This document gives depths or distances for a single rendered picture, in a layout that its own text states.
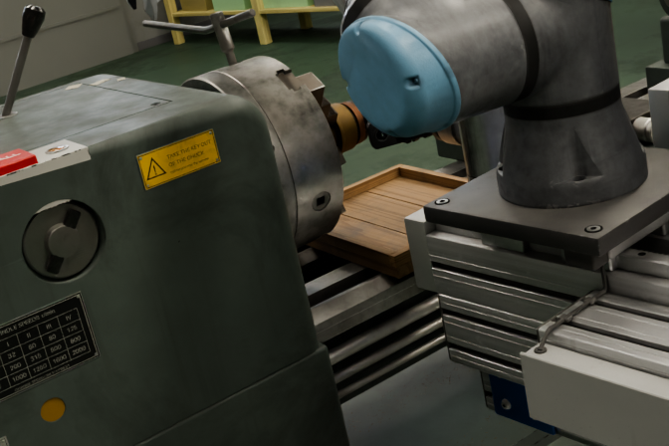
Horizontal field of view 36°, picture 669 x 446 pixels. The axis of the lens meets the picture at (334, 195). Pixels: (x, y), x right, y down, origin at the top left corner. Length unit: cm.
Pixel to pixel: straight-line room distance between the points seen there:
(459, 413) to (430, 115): 105
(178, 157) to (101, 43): 868
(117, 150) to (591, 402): 65
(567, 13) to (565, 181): 16
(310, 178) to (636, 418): 78
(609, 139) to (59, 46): 893
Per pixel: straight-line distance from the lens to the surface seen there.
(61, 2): 982
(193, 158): 133
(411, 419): 191
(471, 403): 192
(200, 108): 134
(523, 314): 112
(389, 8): 95
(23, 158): 125
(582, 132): 102
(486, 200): 107
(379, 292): 165
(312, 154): 154
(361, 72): 95
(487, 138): 145
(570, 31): 99
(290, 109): 155
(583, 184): 102
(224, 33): 166
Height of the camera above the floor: 154
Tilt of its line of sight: 19 degrees down
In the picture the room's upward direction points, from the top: 12 degrees counter-clockwise
